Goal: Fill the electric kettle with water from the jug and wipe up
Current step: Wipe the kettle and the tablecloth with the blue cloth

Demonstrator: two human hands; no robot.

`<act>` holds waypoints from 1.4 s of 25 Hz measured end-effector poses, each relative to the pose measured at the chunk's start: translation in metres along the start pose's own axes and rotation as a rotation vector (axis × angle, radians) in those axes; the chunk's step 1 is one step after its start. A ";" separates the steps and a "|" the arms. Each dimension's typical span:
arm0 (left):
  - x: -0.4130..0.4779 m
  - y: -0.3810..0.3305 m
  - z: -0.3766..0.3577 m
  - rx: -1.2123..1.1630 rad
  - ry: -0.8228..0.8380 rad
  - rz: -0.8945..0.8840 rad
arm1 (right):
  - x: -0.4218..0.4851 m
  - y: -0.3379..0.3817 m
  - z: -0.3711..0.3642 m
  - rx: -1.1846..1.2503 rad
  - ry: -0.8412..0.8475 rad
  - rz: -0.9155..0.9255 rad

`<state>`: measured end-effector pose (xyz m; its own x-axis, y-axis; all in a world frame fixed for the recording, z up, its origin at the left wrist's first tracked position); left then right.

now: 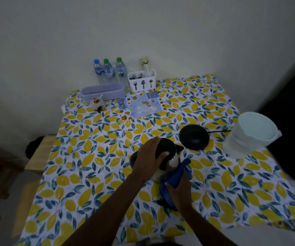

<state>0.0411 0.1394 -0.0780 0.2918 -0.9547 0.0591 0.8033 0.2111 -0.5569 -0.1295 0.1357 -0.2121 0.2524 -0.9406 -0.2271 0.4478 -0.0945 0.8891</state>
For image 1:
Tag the lilac oblong container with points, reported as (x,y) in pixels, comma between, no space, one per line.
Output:
(102,92)

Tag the black rounded object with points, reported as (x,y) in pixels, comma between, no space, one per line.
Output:
(34,148)

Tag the small white patterned jar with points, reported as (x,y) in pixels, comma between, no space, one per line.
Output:
(96,102)

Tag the person's right forearm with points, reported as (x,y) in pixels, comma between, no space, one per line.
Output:
(206,230)

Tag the small black clip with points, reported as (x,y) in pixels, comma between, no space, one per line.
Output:
(100,109)

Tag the bundle of pale chopsticks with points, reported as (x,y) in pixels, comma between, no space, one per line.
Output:
(147,66)

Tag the green cap water bottle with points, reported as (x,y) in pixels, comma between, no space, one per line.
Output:
(109,71)
(121,71)

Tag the person's right hand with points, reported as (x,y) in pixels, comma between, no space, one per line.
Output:
(182,194)

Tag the black round kettle base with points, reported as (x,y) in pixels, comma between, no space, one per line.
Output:
(194,137)

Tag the white cutlery caddy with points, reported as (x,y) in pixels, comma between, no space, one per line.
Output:
(142,84)

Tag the person's left hand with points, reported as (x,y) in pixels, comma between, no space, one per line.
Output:
(146,161)

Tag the lemon print covered table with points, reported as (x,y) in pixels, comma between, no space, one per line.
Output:
(98,163)

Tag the light wooden bench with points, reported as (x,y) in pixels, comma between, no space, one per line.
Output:
(42,156)
(25,210)

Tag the clear pitcher pale green lid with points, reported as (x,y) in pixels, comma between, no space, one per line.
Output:
(255,130)

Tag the blue cloth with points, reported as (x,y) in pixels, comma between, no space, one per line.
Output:
(174,178)

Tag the blue cap water bottle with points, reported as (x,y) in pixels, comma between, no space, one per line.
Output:
(98,71)

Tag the person's left forearm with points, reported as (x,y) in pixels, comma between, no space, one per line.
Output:
(103,217)

